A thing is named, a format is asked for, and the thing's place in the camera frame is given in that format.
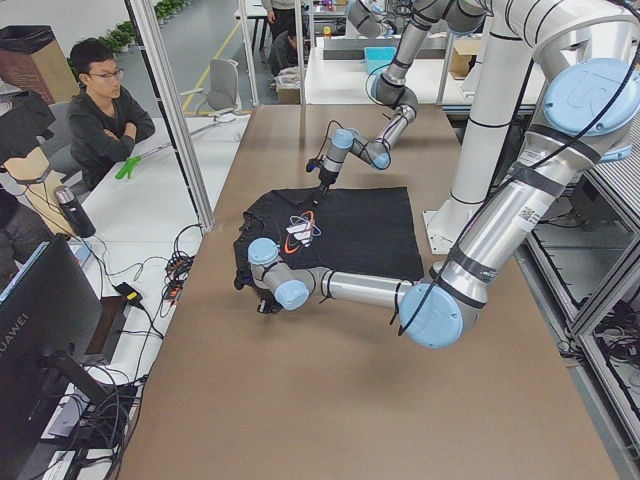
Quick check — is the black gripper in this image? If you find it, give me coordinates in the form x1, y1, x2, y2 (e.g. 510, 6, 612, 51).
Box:
252, 286, 283, 315
319, 167, 338, 199

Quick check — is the black printed t-shirt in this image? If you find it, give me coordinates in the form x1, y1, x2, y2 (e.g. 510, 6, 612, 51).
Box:
233, 187, 424, 281

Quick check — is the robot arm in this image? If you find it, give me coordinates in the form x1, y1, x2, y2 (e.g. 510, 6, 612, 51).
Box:
306, 1, 486, 203
248, 58, 639, 348

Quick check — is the red black USB hub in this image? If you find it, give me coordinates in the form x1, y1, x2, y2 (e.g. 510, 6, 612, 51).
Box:
162, 250, 195, 304

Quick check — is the black power adapter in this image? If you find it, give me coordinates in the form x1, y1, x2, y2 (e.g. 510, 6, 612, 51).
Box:
113, 282, 143, 307

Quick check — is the white office chair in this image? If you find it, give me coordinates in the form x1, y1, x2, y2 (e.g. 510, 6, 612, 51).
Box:
179, 59, 243, 117

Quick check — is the blue plastic bin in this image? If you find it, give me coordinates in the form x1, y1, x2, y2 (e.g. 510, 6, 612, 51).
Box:
364, 46, 397, 75

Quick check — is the green tipped reacher tool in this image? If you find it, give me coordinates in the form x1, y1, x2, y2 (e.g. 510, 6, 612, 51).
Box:
114, 115, 236, 181

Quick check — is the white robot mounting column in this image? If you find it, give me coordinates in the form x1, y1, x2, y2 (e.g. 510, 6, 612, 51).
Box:
422, 0, 640, 256

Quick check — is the black Huawei monitor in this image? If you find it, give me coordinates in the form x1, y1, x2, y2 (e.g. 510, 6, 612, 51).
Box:
1, 235, 127, 479

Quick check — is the black thermos bottle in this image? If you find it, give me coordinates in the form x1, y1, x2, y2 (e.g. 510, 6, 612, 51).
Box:
54, 185, 96, 238

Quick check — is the seated man in black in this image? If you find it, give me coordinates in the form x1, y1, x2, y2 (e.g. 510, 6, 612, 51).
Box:
67, 38, 155, 190

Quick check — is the brown cardboard bin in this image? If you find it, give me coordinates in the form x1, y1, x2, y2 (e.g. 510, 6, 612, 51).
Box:
1, 25, 79, 104

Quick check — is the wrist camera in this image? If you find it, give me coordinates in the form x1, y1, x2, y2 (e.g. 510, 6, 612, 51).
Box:
233, 269, 255, 290
305, 157, 324, 173

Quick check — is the aluminium frame post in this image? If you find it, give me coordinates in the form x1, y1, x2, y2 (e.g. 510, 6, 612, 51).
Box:
124, 0, 216, 233

